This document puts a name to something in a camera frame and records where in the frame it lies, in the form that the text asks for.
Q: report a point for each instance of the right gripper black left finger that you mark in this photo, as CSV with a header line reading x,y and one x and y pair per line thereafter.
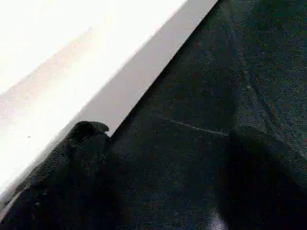
x,y
60,182

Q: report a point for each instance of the white plastic table top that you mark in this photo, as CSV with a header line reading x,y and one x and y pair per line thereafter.
x,y
72,60

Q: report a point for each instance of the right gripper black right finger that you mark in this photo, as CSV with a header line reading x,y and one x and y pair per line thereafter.
x,y
263,187

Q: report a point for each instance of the black work mat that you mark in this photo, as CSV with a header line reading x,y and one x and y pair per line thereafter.
x,y
216,83

